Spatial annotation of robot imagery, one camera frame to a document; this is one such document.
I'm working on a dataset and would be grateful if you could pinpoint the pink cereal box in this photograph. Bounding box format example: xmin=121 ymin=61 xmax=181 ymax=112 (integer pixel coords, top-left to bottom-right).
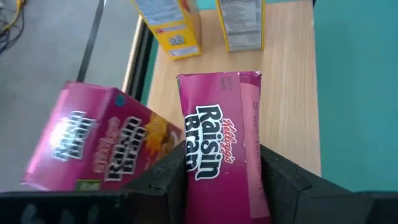
xmin=176 ymin=70 xmax=272 ymax=224
xmin=20 ymin=80 xmax=185 ymax=192

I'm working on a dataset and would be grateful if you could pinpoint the yellow cereal box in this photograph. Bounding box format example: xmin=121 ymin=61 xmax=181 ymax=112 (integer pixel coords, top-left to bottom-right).
xmin=131 ymin=0 xmax=203 ymax=62
xmin=216 ymin=0 xmax=267 ymax=53

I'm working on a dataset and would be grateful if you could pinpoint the black metal table frame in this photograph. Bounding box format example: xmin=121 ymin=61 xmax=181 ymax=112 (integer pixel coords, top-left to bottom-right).
xmin=123 ymin=17 xmax=155 ymax=102

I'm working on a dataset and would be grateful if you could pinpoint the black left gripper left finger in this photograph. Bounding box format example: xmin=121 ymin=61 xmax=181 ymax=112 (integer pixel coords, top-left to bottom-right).
xmin=123 ymin=141 xmax=190 ymax=224

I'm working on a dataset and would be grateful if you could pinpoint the yellow cable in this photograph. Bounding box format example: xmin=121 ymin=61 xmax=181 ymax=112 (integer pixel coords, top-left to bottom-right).
xmin=0 ymin=0 xmax=27 ymax=32

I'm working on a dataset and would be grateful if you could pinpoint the wooden board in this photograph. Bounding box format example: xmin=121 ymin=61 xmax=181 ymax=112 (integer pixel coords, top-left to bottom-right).
xmin=146 ymin=0 xmax=323 ymax=177

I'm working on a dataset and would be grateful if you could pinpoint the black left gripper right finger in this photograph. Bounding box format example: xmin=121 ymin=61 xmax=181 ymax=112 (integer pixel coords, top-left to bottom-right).
xmin=260 ymin=144 xmax=313 ymax=224

